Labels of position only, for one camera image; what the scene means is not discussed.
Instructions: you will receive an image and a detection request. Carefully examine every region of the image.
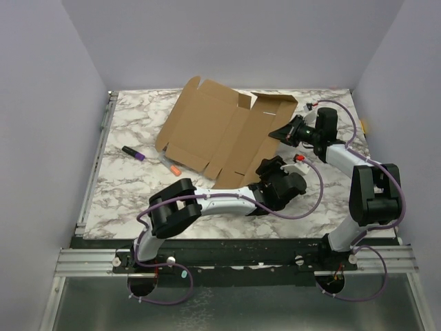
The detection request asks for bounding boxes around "brown cardboard box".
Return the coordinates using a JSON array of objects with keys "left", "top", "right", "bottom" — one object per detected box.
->
[{"left": 155, "top": 76, "right": 298, "bottom": 189}]

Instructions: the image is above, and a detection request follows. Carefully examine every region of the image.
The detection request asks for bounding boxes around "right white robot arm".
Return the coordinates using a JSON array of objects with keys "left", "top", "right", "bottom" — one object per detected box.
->
[{"left": 269, "top": 107, "right": 406, "bottom": 270}]

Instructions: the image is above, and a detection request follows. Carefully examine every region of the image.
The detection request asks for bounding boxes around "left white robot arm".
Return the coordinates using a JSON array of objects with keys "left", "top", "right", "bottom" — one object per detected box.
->
[{"left": 128, "top": 156, "right": 307, "bottom": 272}]

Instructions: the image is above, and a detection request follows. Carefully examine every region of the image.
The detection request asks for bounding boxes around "orange capped marker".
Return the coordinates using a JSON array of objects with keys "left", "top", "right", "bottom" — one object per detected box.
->
[{"left": 158, "top": 155, "right": 182, "bottom": 177}]

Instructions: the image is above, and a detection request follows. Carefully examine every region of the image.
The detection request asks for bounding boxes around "purple black highlighter marker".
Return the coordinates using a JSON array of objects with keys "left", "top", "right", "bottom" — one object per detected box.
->
[{"left": 121, "top": 146, "right": 145, "bottom": 161}]

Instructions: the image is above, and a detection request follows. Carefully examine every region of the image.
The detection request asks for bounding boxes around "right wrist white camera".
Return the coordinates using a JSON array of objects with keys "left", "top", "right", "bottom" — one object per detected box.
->
[{"left": 303, "top": 103, "right": 318, "bottom": 126}]

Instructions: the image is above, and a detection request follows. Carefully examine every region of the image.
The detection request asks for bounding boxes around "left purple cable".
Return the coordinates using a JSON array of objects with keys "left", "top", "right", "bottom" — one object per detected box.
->
[{"left": 129, "top": 159, "right": 325, "bottom": 306}]

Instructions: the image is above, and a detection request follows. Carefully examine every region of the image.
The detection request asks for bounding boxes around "black metal base rail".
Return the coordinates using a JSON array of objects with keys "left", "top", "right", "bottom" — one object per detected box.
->
[{"left": 70, "top": 236, "right": 359, "bottom": 289}]

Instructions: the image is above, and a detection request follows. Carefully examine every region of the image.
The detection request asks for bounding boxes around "aluminium side rail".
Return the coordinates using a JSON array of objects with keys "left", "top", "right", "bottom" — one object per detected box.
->
[{"left": 74, "top": 91, "right": 119, "bottom": 237}]

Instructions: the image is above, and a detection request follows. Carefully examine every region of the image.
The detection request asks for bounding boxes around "aluminium front extrusion rail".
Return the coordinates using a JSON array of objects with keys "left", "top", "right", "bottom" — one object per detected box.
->
[{"left": 54, "top": 242, "right": 419, "bottom": 277}]

